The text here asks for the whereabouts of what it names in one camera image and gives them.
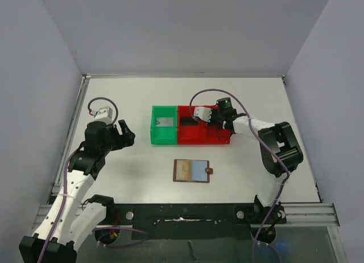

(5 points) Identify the brown leather card holder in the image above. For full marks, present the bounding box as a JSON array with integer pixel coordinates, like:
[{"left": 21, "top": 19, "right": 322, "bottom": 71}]
[{"left": 173, "top": 159, "right": 213, "bottom": 183}]

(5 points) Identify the silver card in green bin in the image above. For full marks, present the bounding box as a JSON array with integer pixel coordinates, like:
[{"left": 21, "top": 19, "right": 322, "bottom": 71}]
[{"left": 156, "top": 117, "right": 174, "bottom": 127}]

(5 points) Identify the green plastic bin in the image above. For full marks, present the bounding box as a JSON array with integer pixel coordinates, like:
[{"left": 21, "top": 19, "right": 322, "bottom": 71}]
[{"left": 150, "top": 105, "right": 177, "bottom": 145}]

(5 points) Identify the black card in red bin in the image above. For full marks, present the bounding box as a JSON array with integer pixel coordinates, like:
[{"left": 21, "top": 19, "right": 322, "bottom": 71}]
[{"left": 179, "top": 117, "right": 198, "bottom": 126}]

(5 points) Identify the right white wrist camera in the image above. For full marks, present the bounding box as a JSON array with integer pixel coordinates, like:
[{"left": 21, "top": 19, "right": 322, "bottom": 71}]
[{"left": 192, "top": 106, "right": 212, "bottom": 122}]

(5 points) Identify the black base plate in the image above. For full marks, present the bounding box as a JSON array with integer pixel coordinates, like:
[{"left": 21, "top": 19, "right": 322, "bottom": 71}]
[{"left": 101, "top": 203, "right": 287, "bottom": 240}]

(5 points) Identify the red plastic bin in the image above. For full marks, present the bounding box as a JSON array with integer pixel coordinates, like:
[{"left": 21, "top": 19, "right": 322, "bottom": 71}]
[
  {"left": 177, "top": 105, "right": 206, "bottom": 145},
  {"left": 199, "top": 119, "right": 231, "bottom": 145}
]

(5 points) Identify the middle red plastic bin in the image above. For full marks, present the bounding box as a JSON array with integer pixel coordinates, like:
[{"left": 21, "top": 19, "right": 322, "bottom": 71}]
[{"left": 177, "top": 105, "right": 206, "bottom": 145}]

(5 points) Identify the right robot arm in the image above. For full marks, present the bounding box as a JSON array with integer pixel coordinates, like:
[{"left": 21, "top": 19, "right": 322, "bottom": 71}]
[{"left": 208, "top": 97, "right": 303, "bottom": 223}]

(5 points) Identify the right red plastic bin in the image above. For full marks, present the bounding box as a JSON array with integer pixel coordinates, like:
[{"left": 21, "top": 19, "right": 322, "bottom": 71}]
[{"left": 199, "top": 119, "right": 231, "bottom": 145}]

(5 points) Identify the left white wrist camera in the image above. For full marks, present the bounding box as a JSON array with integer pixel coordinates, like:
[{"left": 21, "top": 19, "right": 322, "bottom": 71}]
[{"left": 90, "top": 106, "right": 113, "bottom": 124}]

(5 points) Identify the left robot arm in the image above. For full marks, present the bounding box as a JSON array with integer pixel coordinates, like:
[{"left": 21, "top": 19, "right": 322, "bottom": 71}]
[{"left": 19, "top": 120, "right": 135, "bottom": 262}]

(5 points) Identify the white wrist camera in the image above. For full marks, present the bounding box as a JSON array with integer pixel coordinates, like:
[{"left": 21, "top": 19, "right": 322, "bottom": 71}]
[
  {"left": 90, "top": 106, "right": 113, "bottom": 124},
  {"left": 192, "top": 106, "right": 212, "bottom": 122}
]

